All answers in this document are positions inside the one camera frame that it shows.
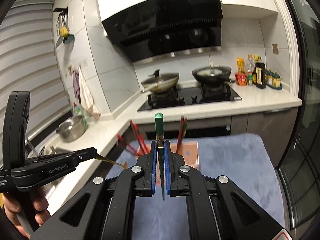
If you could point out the black gas stove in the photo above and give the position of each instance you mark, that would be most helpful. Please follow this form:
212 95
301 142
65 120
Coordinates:
175 97

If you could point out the black range hood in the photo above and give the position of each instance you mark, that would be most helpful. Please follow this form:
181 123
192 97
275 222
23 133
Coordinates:
160 27

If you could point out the sink faucet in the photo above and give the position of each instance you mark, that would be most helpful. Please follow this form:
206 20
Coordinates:
47 150

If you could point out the grey blue fleece mat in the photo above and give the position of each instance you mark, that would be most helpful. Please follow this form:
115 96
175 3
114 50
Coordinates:
242 158

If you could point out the wok with lid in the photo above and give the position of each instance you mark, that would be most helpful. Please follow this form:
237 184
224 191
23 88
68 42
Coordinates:
158 82

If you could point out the black frying pan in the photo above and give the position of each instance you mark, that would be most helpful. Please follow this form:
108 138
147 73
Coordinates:
212 76

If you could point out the left hand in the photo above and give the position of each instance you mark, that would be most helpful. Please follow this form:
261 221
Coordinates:
14 211

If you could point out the green chopstick gold band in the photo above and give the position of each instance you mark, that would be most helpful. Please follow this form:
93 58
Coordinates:
160 148

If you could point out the gold flower spoon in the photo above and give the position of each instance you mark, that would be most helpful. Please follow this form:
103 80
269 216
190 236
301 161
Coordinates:
101 158

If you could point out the dark green chopstick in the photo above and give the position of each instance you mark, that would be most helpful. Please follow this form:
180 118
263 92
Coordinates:
185 131

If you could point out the pink perforated utensil basket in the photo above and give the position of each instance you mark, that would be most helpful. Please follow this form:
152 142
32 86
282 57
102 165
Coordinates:
188 149

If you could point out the maroon chopstick gold band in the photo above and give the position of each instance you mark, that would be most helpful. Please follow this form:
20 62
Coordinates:
185 120

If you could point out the yellow snack packet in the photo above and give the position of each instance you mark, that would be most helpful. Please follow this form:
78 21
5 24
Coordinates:
240 65

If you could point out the bright red chopstick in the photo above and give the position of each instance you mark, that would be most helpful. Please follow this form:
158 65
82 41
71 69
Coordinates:
126 146

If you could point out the seasoning jar rack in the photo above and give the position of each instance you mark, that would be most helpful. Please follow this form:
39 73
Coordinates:
273 79

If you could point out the dark soy sauce bottle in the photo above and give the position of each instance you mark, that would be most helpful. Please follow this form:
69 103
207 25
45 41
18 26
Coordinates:
260 74

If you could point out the hanging dish cloth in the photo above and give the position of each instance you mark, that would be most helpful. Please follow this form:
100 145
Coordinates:
86 97

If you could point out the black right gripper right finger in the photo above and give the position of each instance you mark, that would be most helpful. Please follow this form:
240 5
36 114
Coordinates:
175 185

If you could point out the red instant noodle cup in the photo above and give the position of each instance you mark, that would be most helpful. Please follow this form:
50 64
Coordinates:
241 79

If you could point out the green dish soap bottle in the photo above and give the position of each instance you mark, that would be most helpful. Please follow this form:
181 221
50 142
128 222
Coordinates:
78 112

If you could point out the steel pot by sink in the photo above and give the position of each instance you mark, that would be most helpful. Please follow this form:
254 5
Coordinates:
71 129

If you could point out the clear oil bottle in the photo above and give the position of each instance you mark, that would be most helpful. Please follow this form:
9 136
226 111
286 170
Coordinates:
249 66

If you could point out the hanging yellow green brush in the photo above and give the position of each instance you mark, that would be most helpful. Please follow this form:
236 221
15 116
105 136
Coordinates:
62 29

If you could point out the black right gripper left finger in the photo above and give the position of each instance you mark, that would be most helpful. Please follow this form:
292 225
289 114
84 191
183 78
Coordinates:
145 185

